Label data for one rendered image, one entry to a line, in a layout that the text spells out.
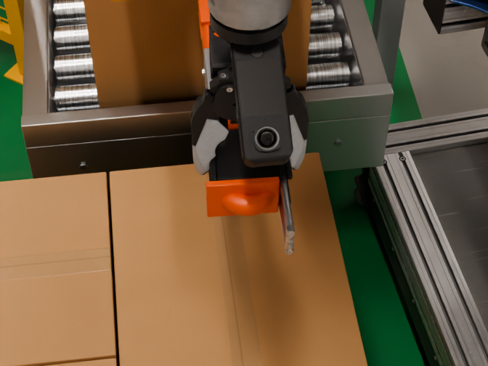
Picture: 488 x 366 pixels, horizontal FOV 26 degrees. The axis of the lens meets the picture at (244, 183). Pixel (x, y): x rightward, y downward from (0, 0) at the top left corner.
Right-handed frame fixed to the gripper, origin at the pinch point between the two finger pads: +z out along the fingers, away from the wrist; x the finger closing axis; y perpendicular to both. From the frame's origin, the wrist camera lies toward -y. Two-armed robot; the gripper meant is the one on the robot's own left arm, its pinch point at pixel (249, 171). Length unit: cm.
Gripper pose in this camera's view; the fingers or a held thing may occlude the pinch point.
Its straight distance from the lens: 109.2
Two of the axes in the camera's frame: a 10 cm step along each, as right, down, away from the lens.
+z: 0.0, 6.5, 7.6
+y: -0.8, -7.6, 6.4
